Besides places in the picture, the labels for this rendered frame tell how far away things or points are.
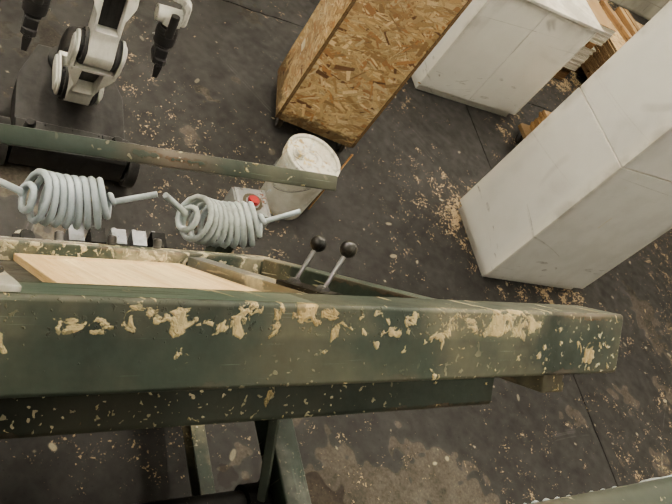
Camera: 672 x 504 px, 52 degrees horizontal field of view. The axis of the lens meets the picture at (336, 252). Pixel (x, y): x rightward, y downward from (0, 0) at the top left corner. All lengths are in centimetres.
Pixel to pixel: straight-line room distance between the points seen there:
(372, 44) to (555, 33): 189
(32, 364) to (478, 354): 59
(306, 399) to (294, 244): 246
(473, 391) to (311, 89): 270
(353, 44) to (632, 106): 140
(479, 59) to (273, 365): 442
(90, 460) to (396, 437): 136
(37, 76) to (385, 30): 163
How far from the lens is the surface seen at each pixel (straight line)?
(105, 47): 289
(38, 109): 327
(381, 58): 370
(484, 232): 426
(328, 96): 384
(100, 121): 332
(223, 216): 90
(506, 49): 514
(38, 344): 72
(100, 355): 74
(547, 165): 401
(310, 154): 345
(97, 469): 269
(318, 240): 155
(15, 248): 193
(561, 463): 399
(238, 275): 173
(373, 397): 119
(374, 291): 165
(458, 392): 131
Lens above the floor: 249
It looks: 43 degrees down
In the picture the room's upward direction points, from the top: 43 degrees clockwise
